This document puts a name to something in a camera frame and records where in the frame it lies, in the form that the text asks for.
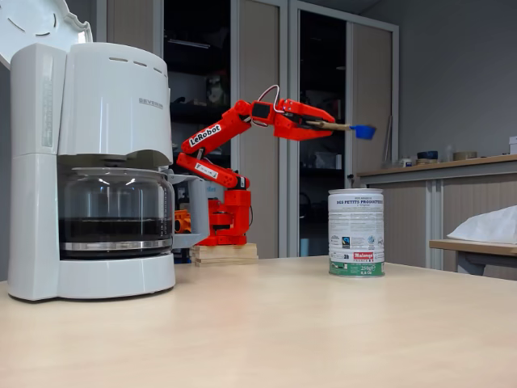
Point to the wooden robot base block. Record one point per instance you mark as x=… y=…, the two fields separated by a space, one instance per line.
x=226 y=256

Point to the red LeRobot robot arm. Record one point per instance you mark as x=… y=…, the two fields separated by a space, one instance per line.
x=206 y=135

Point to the white and green coffee tin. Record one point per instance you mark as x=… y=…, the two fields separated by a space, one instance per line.
x=356 y=226

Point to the white drip coffee maker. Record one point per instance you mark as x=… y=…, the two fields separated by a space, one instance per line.
x=113 y=101

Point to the grey cabinet with beige doors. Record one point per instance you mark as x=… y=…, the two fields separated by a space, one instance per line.
x=371 y=101
x=258 y=60

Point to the small white cup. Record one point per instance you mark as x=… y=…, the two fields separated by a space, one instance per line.
x=406 y=162

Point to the dark blue tape roll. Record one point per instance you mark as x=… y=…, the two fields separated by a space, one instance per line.
x=427 y=155

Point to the low grey cabinet wooden top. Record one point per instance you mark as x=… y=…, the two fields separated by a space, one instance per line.
x=408 y=210

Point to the beige tape roll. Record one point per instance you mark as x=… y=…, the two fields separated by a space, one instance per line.
x=464 y=156

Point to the wooden side table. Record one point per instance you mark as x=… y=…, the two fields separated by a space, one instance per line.
x=468 y=247

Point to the white box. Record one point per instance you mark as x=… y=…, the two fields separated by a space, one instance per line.
x=513 y=145

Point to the white plastic bag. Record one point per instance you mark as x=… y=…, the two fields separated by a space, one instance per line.
x=488 y=226

